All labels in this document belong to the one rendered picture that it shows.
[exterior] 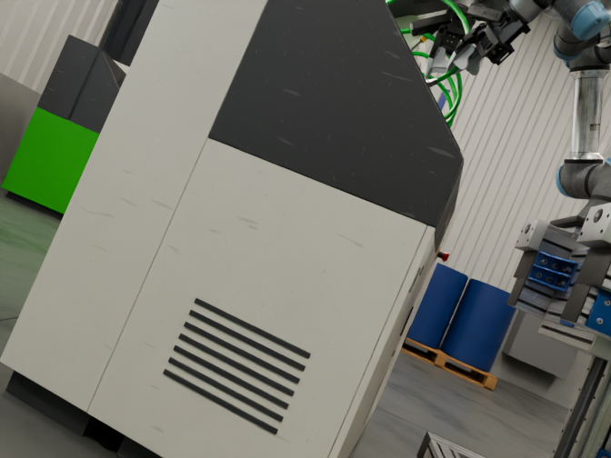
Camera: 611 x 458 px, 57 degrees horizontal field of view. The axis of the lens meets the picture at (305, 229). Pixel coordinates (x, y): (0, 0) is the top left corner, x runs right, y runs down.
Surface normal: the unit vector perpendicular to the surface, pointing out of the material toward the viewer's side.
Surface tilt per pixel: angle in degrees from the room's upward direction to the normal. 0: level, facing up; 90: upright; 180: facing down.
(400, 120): 90
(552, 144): 90
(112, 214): 90
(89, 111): 90
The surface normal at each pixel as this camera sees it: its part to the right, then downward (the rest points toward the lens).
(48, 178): 0.05, 0.00
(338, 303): -0.22, -0.12
